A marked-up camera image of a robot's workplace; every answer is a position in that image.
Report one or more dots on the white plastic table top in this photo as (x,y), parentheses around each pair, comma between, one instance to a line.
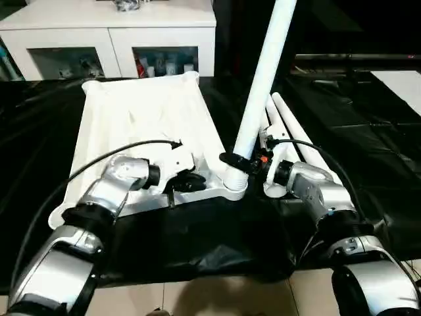
(141,115)

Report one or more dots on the white plastic table leg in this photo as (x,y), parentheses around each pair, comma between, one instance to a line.
(270,112)
(296,125)
(263,82)

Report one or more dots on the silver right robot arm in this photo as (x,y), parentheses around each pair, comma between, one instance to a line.
(329,197)

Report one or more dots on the black mat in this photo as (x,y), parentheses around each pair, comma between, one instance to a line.
(213,237)

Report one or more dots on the red white small bottle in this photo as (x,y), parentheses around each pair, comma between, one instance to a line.
(141,67)

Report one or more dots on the black case with gold label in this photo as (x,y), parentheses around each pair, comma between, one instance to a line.
(237,39)

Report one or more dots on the black long bar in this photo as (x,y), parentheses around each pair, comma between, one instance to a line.
(361,56)

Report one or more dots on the white flat sheet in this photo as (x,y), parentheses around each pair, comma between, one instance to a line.
(404,89)

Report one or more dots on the white cabinet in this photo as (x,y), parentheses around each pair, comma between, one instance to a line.
(115,29)

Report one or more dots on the grey curtain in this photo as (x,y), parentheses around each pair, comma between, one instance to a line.
(6,62)

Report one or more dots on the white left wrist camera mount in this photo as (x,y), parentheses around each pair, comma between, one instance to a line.
(171,161)

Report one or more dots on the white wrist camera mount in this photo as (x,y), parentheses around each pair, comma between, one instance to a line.
(171,161)
(274,135)

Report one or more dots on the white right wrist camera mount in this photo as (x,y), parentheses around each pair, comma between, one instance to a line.
(274,135)

